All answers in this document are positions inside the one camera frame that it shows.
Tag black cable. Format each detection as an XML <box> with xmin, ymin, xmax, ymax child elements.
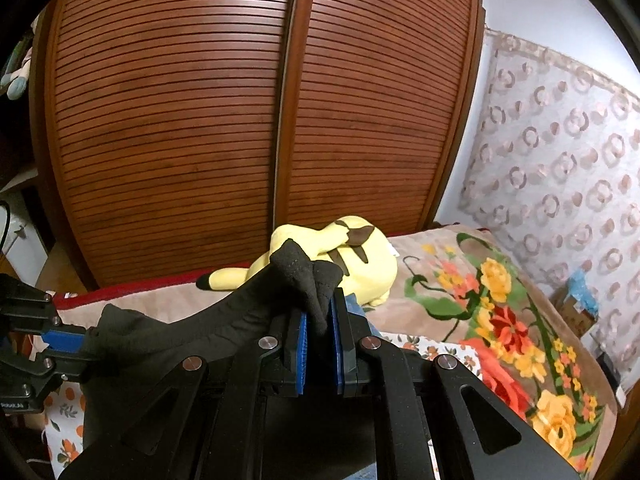
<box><xmin>0</xmin><ymin>200</ymin><xmax>14</xmax><ymax>257</ymax></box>

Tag small cardboard box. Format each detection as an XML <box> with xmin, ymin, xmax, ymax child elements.
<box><xmin>552</xmin><ymin>285</ymin><xmax>598</xmax><ymax>342</ymax></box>

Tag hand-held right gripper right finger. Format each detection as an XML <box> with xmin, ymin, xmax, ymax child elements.
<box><xmin>330</xmin><ymin>287</ymin><xmax>583</xmax><ymax>480</ymax></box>

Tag black pants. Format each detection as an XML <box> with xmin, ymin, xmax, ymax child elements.
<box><xmin>80</xmin><ymin>239</ymin><xmax>346</xmax><ymax>461</ymax></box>

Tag blue denim jeans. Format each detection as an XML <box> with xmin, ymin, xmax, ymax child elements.
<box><xmin>349</xmin><ymin>294</ymin><xmax>372</xmax><ymax>322</ymax></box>

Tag pastel plush toy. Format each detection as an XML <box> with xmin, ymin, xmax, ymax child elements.
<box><xmin>0</xmin><ymin>15</ymin><xmax>42</xmax><ymax>102</ymax></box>

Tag yellow plush toy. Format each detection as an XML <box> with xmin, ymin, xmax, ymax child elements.
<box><xmin>196</xmin><ymin>215</ymin><xmax>399</xmax><ymax>307</ymax></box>

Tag circle pattern lace curtain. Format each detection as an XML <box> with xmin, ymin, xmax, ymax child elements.
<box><xmin>459</xmin><ymin>30</ymin><xmax>640</xmax><ymax>392</ymax></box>

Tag white furniture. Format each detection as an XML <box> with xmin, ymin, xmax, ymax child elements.
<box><xmin>0</xmin><ymin>170</ymin><xmax>57</xmax><ymax>281</ymax></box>

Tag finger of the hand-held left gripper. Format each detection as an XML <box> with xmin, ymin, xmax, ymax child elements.
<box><xmin>0</xmin><ymin>345</ymin><xmax>86</xmax><ymax>396</ymax></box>
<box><xmin>0</xmin><ymin>274</ymin><xmax>86</xmax><ymax>346</ymax></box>

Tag floral blanket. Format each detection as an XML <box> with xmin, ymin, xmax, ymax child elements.
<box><xmin>52</xmin><ymin>224</ymin><xmax>620</xmax><ymax>477</ymax></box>

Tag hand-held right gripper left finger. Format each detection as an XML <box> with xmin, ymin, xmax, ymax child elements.
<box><xmin>60</xmin><ymin>307</ymin><xmax>308</xmax><ymax>480</ymax></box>

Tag blue plastic bag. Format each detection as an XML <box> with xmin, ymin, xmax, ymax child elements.
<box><xmin>567</xmin><ymin>269</ymin><xmax>599</xmax><ymax>312</ymax></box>

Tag brown slatted wooden wardrobe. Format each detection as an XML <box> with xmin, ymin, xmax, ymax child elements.
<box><xmin>30</xmin><ymin>0</ymin><xmax>487</xmax><ymax>292</ymax></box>

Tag orange fruit print sheet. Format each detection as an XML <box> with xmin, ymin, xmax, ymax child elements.
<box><xmin>42</xmin><ymin>332</ymin><xmax>483</xmax><ymax>467</ymax></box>

